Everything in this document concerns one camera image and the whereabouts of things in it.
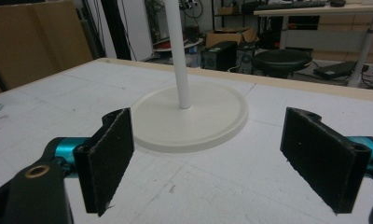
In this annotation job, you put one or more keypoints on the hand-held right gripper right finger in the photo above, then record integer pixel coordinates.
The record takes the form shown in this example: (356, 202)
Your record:
(323, 157)

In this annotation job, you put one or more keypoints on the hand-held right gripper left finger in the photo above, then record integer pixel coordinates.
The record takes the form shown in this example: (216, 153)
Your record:
(105, 158)

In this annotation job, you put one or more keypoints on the black flat device on floor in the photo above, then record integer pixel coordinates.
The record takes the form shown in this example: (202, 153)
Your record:
(337, 70)

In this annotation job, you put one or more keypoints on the white round-base pole stand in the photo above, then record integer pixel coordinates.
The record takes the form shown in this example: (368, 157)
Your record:
(187, 121)

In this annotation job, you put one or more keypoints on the black round stool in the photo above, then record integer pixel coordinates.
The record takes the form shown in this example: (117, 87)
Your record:
(281, 62)

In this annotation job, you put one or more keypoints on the white desk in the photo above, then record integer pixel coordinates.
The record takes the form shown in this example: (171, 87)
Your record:
(330, 31)

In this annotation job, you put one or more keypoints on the white board panel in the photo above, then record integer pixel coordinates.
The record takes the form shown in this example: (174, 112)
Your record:
(135, 28)

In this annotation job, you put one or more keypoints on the brown cardboard panel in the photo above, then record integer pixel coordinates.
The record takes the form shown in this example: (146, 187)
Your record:
(32, 43)

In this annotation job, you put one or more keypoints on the black computer tower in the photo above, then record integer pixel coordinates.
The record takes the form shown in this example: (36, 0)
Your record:
(219, 56)

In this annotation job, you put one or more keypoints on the open cardboard box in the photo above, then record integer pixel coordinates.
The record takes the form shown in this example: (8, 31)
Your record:
(229, 35)

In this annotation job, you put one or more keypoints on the black keyboard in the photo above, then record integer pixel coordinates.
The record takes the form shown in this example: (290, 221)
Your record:
(292, 5)

